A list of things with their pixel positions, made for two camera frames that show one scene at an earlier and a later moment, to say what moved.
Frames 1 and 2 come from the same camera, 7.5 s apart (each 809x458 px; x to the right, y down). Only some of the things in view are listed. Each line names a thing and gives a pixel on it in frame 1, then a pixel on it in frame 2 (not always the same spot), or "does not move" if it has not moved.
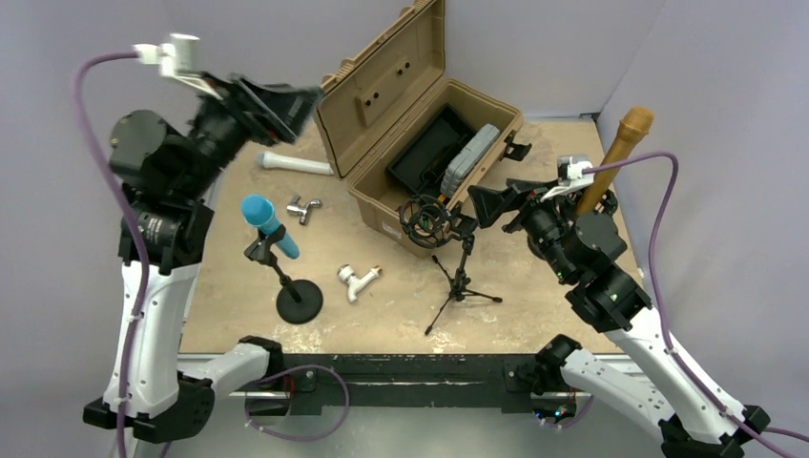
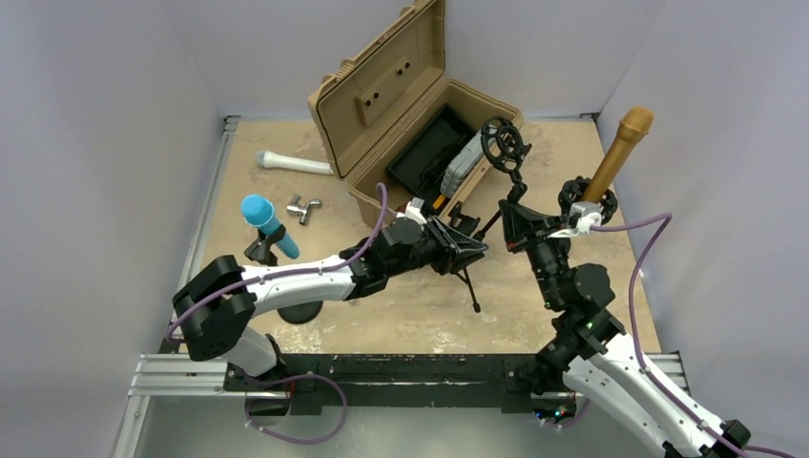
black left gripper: (277, 110) -> (464, 251)
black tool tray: (422, 164) does not move
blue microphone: (259, 211) does not move
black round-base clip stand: (299, 301) does not move
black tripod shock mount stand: (429, 222) -> (504, 150)
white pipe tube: (274, 160) does not move
